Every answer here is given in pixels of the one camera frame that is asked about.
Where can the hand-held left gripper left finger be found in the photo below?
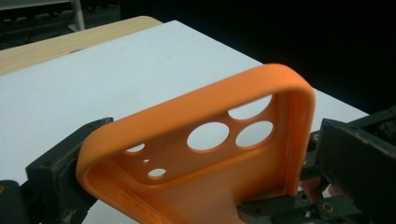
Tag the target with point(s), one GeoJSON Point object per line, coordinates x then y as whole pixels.
{"type": "Point", "coordinates": [56, 186]}

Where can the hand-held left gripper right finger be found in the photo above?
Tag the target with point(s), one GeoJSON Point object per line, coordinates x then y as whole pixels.
{"type": "Point", "coordinates": [358, 161]}

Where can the orange phone case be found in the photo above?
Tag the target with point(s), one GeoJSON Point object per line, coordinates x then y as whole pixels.
{"type": "Point", "coordinates": [202, 186]}

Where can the light wooden table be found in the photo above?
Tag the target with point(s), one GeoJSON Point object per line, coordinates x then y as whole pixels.
{"type": "Point", "coordinates": [62, 43]}

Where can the white metal desk frame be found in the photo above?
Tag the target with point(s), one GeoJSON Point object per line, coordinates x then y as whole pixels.
{"type": "Point", "coordinates": [77, 15]}

